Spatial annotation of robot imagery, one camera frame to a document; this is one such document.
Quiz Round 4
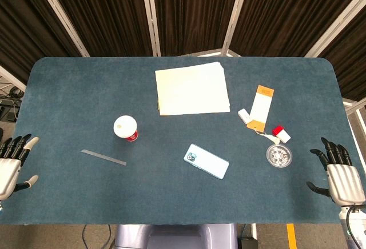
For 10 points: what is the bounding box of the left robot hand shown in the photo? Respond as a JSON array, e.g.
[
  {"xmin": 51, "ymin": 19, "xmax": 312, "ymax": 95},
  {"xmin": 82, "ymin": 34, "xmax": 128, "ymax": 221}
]
[{"xmin": 0, "ymin": 134, "xmax": 39, "ymax": 202}]

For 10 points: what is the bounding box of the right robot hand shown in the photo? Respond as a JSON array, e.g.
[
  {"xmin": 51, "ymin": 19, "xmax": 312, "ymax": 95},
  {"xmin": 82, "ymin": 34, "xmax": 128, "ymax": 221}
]
[{"xmin": 306, "ymin": 137, "xmax": 364, "ymax": 206}]

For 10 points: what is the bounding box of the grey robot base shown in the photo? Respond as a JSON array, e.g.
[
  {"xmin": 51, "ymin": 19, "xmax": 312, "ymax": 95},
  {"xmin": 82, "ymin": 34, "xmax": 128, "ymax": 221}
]
[{"xmin": 114, "ymin": 223, "xmax": 238, "ymax": 249}]

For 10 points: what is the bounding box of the red paper cup white lid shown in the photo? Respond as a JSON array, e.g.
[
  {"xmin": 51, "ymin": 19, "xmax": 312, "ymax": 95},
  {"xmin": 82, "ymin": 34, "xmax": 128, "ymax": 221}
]
[{"xmin": 113, "ymin": 115, "xmax": 140, "ymax": 142}]

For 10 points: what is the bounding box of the round clear plastic lid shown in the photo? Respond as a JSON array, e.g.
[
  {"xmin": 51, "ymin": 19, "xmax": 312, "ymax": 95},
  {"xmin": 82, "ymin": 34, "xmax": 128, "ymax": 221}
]
[{"xmin": 266, "ymin": 143, "xmax": 294, "ymax": 170}]

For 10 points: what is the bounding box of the red white small block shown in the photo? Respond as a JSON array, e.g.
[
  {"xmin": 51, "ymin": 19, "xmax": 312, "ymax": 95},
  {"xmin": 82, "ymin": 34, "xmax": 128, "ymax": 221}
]
[{"xmin": 271, "ymin": 125, "xmax": 292, "ymax": 143}]

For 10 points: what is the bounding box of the white orange bookmark card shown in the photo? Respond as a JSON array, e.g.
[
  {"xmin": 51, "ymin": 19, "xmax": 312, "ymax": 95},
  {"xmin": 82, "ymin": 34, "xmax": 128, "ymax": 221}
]
[{"xmin": 246, "ymin": 85, "xmax": 276, "ymax": 132}]

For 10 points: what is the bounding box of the black box on floor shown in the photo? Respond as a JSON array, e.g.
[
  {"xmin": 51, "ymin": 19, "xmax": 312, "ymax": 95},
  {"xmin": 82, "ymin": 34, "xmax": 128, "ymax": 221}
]
[{"xmin": 241, "ymin": 238, "xmax": 259, "ymax": 249}]

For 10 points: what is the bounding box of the small white box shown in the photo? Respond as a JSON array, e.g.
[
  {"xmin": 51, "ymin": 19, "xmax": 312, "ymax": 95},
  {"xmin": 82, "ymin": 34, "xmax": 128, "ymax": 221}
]
[{"xmin": 237, "ymin": 108, "xmax": 251, "ymax": 124}]

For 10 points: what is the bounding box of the light blue smartphone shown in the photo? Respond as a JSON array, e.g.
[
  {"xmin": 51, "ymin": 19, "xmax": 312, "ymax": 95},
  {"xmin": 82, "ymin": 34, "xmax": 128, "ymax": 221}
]
[{"xmin": 183, "ymin": 143, "xmax": 230, "ymax": 180}]

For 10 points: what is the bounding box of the blue felt table mat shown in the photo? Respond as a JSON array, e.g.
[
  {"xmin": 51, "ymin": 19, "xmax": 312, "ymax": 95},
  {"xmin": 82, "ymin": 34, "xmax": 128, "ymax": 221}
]
[{"xmin": 0, "ymin": 57, "xmax": 359, "ymax": 226}]

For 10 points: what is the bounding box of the cream paper folder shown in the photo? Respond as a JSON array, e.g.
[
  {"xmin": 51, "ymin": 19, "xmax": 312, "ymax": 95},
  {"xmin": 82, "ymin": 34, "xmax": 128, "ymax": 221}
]
[{"xmin": 154, "ymin": 61, "xmax": 231, "ymax": 117}]

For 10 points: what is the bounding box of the white tag with string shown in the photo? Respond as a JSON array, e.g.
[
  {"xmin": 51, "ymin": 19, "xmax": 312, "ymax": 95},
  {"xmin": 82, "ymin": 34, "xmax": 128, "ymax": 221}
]
[{"xmin": 255, "ymin": 130, "xmax": 280, "ymax": 146}]

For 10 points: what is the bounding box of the black floor cable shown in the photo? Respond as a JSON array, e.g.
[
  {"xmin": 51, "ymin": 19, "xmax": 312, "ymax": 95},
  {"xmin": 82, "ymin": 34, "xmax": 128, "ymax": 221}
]
[{"xmin": 82, "ymin": 224, "xmax": 112, "ymax": 249}]

